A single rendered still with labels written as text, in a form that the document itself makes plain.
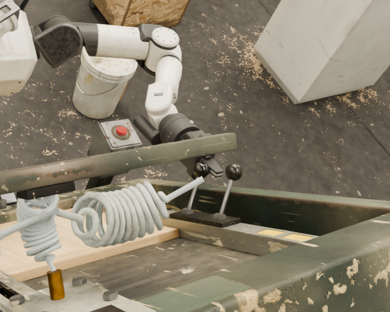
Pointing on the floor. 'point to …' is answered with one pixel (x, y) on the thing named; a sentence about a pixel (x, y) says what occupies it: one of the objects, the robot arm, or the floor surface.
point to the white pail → (101, 84)
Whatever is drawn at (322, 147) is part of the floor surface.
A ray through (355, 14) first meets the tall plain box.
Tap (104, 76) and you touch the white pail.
